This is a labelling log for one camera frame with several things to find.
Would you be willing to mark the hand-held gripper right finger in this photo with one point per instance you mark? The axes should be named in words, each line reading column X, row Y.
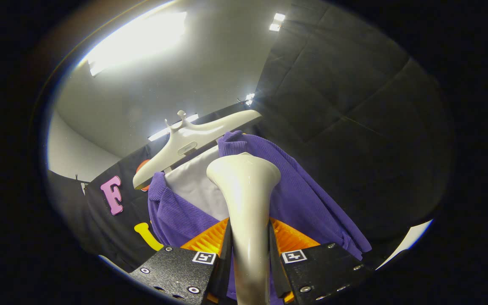
column 274, row 262

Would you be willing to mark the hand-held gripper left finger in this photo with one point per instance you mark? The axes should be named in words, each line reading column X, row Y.
column 226, row 262

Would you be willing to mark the white garment steamer head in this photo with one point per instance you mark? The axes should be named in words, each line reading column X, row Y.
column 246, row 203

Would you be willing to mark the white plastic hanger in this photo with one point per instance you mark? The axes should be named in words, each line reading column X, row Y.
column 184, row 144

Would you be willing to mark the white paper sheet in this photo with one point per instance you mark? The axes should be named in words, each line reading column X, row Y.
column 409, row 243

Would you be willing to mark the black backdrop cloth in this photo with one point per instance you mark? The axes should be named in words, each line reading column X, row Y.
column 354, row 127

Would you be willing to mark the large ceiling light panel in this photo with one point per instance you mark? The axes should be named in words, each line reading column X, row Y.
column 138, row 40

